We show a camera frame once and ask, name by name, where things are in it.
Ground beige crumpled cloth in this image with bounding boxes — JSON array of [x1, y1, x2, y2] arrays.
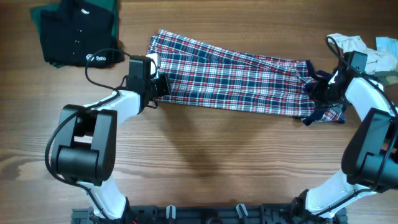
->
[[328, 33, 397, 75]]

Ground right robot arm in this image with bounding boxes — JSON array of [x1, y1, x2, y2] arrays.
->
[[289, 51, 397, 223]]

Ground right black cable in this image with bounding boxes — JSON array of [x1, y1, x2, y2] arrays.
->
[[325, 35, 398, 218]]

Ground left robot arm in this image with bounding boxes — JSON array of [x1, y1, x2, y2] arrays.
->
[[45, 53, 170, 223]]

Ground olive green cloth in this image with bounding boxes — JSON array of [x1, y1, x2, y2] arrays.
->
[[374, 70, 397, 86]]

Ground green folded shirt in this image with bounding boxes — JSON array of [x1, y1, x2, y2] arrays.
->
[[29, 0, 121, 69]]

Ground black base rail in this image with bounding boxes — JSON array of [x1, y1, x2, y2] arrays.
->
[[70, 204, 348, 224]]

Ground light blue cloth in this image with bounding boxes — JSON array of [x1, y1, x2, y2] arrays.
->
[[376, 37, 398, 58]]

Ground black folded polo shirt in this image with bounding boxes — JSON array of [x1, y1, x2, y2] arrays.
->
[[39, 0, 126, 68]]

